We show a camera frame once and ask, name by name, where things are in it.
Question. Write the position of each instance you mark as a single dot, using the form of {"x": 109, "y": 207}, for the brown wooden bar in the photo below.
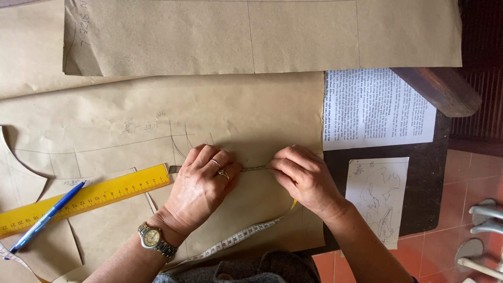
{"x": 436, "y": 90}

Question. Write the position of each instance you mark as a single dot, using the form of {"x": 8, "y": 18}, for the gold and silver wristwatch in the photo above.
{"x": 152, "y": 238}

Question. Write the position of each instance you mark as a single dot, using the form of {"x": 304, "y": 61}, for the white printed text sheet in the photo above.
{"x": 377, "y": 110}

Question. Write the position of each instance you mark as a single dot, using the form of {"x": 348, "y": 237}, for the plain brown paper sheet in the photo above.
{"x": 31, "y": 51}

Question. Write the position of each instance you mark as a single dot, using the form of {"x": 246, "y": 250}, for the blue ballpoint pen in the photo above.
{"x": 47, "y": 216}

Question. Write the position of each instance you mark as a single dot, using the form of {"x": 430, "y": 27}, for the dark wooden furniture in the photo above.
{"x": 479, "y": 78}

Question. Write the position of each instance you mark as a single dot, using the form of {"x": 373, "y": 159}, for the yellow ruler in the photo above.
{"x": 98, "y": 194}

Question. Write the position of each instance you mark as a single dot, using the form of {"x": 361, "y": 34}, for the folded brown paper sheet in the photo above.
{"x": 196, "y": 35}

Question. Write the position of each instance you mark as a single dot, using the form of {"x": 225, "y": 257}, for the brown paper piece with curved cut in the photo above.
{"x": 23, "y": 196}

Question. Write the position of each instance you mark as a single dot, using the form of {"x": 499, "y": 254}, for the large brown paper with pencil drawing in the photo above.
{"x": 235, "y": 110}

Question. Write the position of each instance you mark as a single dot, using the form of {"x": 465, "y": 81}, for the person's grey garment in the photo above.
{"x": 255, "y": 271}

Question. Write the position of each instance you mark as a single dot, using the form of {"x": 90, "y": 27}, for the white and yellow measuring tape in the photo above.
{"x": 235, "y": 237}

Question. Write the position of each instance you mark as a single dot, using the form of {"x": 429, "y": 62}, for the person's left hand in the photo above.
{"x": 196, "y": 192}

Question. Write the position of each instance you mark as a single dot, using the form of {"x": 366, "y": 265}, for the white paper with pencil sketch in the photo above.
{"x": 377, "y": 196}

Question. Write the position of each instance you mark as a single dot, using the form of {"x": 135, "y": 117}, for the person's right hand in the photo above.
{"x": 310, "y": 184}

